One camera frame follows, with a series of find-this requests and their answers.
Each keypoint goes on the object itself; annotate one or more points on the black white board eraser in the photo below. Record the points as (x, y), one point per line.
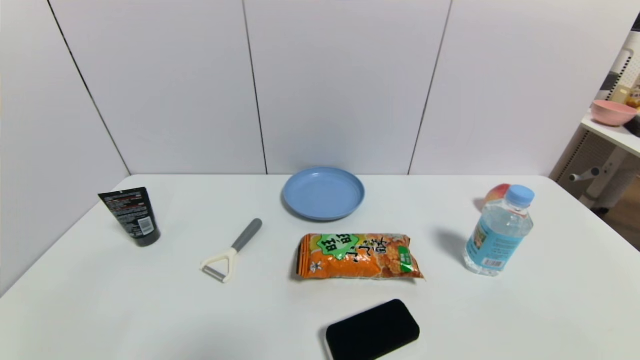
(372, 332)

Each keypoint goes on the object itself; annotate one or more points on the blue plate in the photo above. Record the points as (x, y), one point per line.
(323, 194)

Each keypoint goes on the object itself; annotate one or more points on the orange snack bag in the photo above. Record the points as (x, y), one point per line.
(357, 257)

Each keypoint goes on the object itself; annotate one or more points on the red yellow apple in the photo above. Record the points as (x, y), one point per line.
(496, 192)

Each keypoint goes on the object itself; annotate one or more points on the clear water bottle blue cap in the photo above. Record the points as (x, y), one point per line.
(497, 235)

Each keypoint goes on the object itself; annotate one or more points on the black cosmetic tube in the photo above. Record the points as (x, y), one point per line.
(131, 215)

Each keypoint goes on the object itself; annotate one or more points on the white perforated desk panel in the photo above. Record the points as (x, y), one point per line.
(582, 157)

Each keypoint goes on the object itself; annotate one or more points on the white desk leg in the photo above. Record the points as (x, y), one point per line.
(611, 175)

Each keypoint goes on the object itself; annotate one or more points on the white desk top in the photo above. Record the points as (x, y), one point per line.
(612, 132)

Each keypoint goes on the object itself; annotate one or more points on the pink bowl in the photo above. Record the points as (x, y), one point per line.
(612, 112)

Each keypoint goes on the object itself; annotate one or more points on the beige box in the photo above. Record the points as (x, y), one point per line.
(621, 94)

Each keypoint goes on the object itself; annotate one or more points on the yellow orange item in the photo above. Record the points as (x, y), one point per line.
(635, 97)

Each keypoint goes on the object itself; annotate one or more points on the white pegboard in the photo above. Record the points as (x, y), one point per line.
(625, 65)

